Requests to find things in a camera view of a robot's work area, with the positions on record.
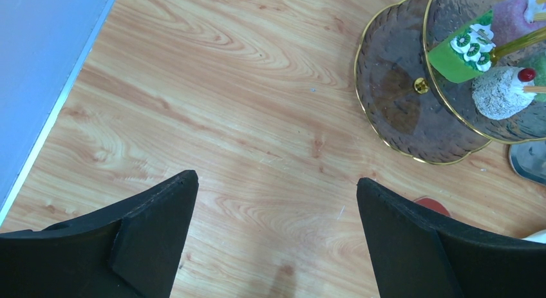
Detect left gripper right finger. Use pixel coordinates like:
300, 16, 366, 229
357, 178, 545, 297

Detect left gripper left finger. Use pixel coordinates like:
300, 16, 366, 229
1, 170, 199, 297

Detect three-tier glass cake stand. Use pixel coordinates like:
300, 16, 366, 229
354, 0, 545, 165

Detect metal baking tray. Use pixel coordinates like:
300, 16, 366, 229
508, 140, 545, 186

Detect white cupcake with cherry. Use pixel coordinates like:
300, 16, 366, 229
471, 66, 536, 120

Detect green cake slice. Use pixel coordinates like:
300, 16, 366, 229
428, 10, 496, 84

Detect green cupcake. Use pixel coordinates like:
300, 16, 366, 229
517, 51, 545, 86

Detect red round coaster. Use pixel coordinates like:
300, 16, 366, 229
414, 196, 451, 217

